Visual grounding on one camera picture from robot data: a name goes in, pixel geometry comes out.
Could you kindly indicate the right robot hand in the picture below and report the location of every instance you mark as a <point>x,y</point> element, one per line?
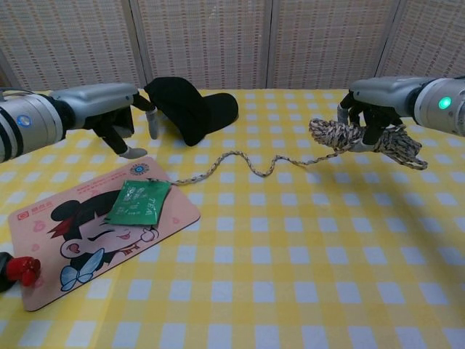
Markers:
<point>385,94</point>

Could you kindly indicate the woven folding screen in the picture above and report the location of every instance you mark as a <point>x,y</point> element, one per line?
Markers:
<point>203,43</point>

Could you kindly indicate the red plastic clip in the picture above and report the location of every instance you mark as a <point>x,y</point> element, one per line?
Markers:
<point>23,269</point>

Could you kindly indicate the black knit beanie hat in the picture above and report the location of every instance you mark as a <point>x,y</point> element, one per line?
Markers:
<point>196,109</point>

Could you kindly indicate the green tea sachet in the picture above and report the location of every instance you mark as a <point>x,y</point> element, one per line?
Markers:
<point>138,205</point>

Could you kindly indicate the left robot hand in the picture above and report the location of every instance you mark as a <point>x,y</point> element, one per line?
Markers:
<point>94,102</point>

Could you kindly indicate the pink cartoon girl mouse pad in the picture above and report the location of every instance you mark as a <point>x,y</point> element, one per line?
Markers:
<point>91,225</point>

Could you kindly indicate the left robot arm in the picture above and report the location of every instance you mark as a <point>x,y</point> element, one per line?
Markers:
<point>25,123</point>

